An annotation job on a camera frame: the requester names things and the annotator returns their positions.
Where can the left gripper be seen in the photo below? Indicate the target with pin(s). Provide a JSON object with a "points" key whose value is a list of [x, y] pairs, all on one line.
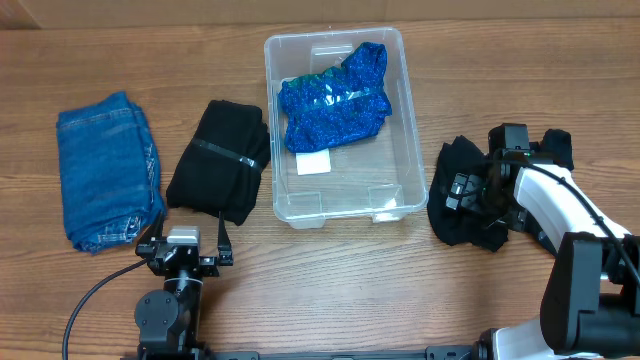
{"points": [[145, 246]]}

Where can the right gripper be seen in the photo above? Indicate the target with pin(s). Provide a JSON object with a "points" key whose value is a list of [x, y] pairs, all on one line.
{"points": [[467, 187]]}

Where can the blue sparkly garment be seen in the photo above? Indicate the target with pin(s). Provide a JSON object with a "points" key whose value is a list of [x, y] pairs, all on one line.
{"points": [[339, 106]]}

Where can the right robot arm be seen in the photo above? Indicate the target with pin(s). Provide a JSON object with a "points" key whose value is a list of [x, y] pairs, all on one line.
{"points": [[590, 307]]}

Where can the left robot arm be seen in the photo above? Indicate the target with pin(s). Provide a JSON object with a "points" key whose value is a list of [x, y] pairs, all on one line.
{"points": [[168, 319]]}

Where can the black folded garment with tape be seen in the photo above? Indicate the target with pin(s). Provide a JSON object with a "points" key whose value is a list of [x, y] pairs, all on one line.
{"points": [[220, 171]]}

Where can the folded blue jeans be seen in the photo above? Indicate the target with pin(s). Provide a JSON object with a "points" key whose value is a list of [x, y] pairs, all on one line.
{"points": [[110, 174]]}

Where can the clear plastic storage bin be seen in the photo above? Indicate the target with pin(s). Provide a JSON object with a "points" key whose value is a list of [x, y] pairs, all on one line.
{"points": [[381, 177]]}

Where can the white label in bin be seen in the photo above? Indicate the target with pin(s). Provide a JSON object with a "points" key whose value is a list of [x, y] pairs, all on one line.
{"points": [[313, 163]]}

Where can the cardboard backdrop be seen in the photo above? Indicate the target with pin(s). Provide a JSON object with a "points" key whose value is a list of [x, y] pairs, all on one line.
{"points": [[66, 14]]}

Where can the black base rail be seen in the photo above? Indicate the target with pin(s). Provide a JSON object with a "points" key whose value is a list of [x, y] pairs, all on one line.
{"points": [[447, 352]]}

